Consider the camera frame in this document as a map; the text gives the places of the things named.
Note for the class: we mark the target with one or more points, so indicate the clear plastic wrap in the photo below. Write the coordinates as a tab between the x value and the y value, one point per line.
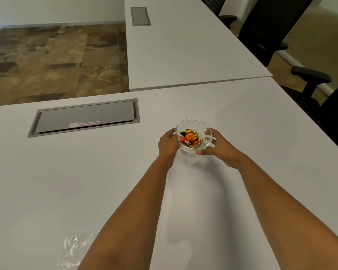
73	250

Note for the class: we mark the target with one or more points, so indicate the person's right forearm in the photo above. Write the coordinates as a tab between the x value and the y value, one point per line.
287	219

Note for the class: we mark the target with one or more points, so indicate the person's right thumb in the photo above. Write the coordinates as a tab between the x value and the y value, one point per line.
203	150

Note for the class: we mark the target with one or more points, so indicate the pile of wrapped candies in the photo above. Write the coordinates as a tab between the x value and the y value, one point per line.
190	138

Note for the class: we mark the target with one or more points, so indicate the person's left thumb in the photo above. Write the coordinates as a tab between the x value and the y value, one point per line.
177	141

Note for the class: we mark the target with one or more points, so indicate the person's left forearm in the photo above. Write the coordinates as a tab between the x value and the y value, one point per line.
129	216

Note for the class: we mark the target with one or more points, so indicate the person's right hand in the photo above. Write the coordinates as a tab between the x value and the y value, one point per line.
222	148

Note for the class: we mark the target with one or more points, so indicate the black office chair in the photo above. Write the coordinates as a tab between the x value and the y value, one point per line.
218	8
266	28
324	106

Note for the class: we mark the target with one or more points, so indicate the person's left hand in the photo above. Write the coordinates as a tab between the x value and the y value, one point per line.
168	145

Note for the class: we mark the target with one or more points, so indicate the clear glass bowl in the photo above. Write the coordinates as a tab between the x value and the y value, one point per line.
193	135

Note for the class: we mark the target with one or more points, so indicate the white table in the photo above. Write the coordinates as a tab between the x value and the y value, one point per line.
186	44
73	179

